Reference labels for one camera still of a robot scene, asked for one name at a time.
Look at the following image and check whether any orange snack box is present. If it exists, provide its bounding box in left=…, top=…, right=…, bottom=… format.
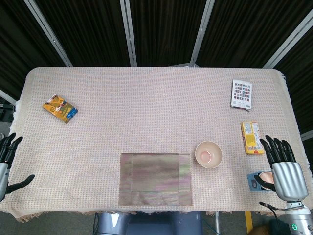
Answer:
left=42, top=94, right=78, bottom=124

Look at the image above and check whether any brown woven placemat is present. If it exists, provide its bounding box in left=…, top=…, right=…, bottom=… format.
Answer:
left=118, top=153, right=193, bottom=206

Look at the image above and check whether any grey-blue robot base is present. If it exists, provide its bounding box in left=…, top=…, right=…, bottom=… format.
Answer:
left=96, top=211, right=203, bottom=235

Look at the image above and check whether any white box with picture grid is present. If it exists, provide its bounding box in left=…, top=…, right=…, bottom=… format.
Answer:
left=230, top=79, right=253, bottom=113

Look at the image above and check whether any blue box with round lid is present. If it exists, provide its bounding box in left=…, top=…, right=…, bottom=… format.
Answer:
left=246, top=171, right=278, bottom=191

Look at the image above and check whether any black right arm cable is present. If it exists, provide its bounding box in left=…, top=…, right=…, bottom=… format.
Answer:
left=259, top=201, right=289, bottom=235

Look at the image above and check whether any metal table leg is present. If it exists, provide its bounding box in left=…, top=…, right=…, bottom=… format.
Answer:
left=214, top=212, right=221, bottom=235

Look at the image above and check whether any yellow snack box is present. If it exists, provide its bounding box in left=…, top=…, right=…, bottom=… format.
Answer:
left=240, top=120, right=266, bottom=155

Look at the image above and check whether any pink bowl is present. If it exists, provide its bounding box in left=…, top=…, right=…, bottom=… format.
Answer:
left=195, top=141, right=223, bottom=169

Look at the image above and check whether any dark pleated curtain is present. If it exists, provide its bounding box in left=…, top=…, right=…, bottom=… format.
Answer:
left=0, top=0, right=313, bottom=138

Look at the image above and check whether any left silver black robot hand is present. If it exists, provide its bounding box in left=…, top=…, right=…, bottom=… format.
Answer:
left=0, top=133, right=35, bottom=203

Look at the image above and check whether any beige woven tablecloth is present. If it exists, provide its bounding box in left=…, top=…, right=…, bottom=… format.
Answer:
left=0, top=66, right=310, bottom=224

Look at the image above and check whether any black equipment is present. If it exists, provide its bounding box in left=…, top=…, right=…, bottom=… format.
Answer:
left=0, top=96, right=15, bottom=123

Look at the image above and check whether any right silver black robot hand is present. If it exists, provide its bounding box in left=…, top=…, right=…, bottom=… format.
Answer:
left=254, top=135, right=309, bottom=203

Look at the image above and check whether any thin blue cable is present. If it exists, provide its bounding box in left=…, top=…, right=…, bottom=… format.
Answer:
left=202, top=215, right=216, bottom=235

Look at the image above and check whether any yellow pole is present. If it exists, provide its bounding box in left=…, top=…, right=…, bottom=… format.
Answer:
left=245, top=211, right=253, bottom=233

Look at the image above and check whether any brown round object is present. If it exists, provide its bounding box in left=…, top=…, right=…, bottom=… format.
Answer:
left=251, top=226, right=269, bottom=235

